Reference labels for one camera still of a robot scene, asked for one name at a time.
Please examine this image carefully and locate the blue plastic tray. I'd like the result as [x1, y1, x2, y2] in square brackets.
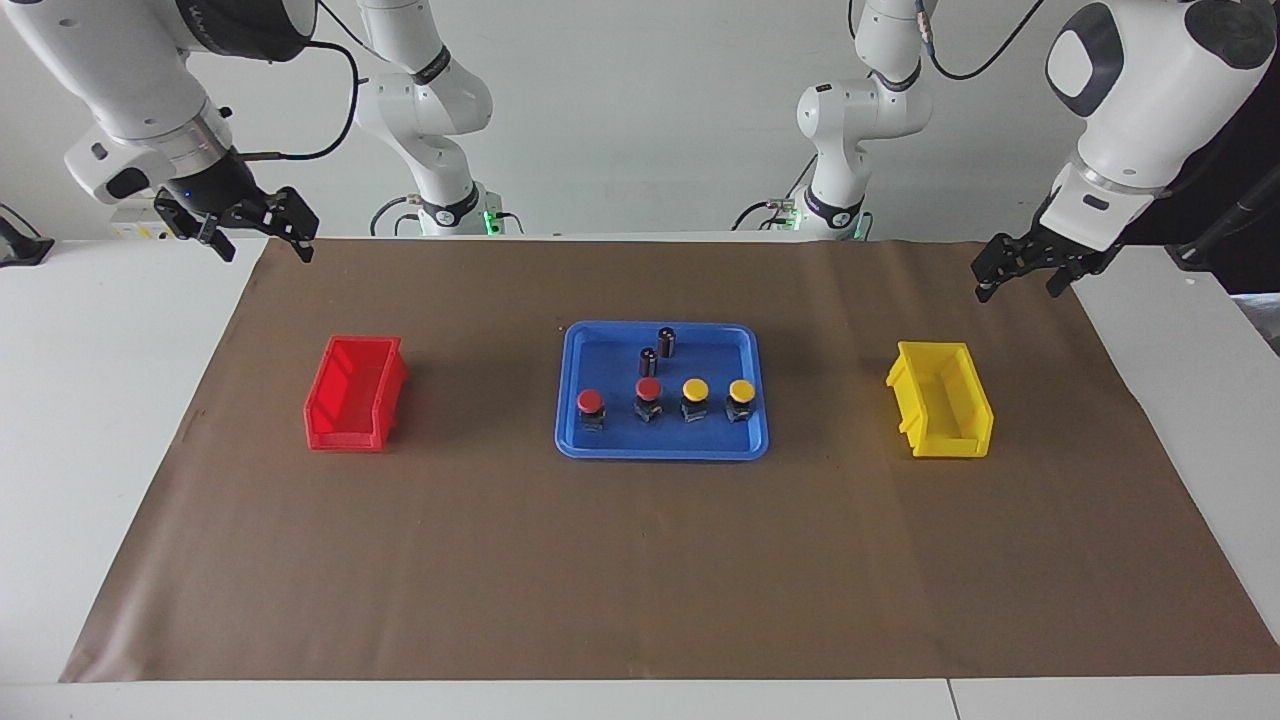
[555, 320, 770, 462]

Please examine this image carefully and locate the black device on table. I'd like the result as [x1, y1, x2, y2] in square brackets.
[0, 203, 54, 268]

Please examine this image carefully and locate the black arm base cable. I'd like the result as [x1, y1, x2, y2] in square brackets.
[730, 150, 816, 233]
[370, 195, 421, 238]

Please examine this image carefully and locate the black stand pole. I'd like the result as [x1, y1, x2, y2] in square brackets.
[1165, 190, 1280, 273]

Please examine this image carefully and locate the yellow plastic parts bin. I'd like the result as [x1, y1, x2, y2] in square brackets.
[885, 341, 995, 459]

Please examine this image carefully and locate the white wall socket box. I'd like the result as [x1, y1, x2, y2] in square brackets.
[108, 205, 171, 241]

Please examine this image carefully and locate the brown paper table mat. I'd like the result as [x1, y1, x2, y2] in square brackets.
[60, 237, 1280, 684]

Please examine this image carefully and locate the red plastic parts bin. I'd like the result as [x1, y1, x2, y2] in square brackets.
[303, 335, 409, 453]

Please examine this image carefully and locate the black left arm base cable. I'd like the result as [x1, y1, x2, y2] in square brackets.
[730, 150, 816, 233]

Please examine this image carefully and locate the black right arm base cable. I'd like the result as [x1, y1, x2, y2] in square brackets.
[370, 195, 421, 238]

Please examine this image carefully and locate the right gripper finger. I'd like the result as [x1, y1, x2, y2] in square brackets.
[155, 198, 238, 263]
[270, 187, 321, 264]

